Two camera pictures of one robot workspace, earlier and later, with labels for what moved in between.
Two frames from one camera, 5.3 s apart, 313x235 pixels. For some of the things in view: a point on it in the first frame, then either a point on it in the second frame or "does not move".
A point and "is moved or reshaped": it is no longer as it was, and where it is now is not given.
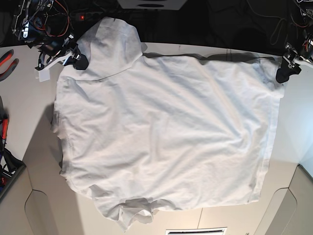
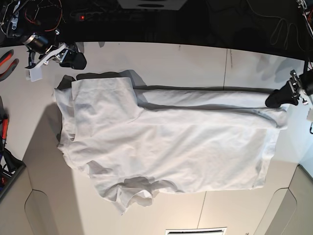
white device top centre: [152, 4] does not move
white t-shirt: [140, 134] is moved or reshaped
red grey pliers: [3, 58] does not move
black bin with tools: [10, 166] does not move
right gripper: [290, 65] -> [290, 93]
